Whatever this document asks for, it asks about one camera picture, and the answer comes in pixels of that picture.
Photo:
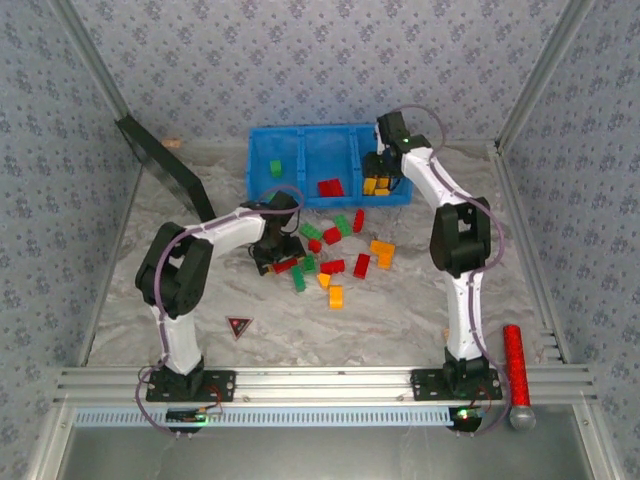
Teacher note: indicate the orange lego brick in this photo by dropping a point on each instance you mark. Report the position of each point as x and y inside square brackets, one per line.
[370, 186]
[382, 247]
[382, 192]
[336, 297]
[384, 261]

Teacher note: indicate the green lego brick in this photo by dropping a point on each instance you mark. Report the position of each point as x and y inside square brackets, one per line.
[310, 231]
[309, 263]
[275, 168]
[298, 279]
[343, 225]

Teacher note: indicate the red round lego piece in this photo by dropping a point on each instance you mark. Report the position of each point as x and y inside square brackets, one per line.
[314, 245]

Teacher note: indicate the red stepped lego brick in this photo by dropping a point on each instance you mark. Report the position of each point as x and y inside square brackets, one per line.
[325, 188]

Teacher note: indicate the blue three-compartment plastic bin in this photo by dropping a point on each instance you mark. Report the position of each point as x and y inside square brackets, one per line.
[320, 155]

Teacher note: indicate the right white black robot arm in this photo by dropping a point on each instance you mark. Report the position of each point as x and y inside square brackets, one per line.
[460, 240]

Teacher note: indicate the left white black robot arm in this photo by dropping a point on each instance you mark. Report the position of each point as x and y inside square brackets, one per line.
[230, 230]

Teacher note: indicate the orange wedge lego piece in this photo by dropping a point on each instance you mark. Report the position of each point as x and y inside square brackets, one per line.
[324, 280]

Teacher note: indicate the black triangular badge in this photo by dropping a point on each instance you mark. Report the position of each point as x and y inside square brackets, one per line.
[240, 326]

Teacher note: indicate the black flat panel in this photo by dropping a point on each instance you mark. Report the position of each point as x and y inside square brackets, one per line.
[165, 165]

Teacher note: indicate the small tan wooden piece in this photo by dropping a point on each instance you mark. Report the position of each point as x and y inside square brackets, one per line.
[172, 143]

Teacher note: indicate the red glitter toy microphone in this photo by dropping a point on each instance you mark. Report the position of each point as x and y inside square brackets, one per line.
[515, 360]

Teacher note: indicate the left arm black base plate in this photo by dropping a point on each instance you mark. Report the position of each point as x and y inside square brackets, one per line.
[220, 385]

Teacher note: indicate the long aluminium base rail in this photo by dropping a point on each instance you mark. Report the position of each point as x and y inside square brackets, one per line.
[320, 385]

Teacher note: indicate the aluminium table side rail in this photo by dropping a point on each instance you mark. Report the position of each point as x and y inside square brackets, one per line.
[118, 245]
[522, 225]

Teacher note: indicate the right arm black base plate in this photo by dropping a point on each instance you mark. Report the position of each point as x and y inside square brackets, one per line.
[425, 385]

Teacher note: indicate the aluminium frame post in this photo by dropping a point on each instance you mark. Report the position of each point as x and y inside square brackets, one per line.
[94, 55]
[544, 75]

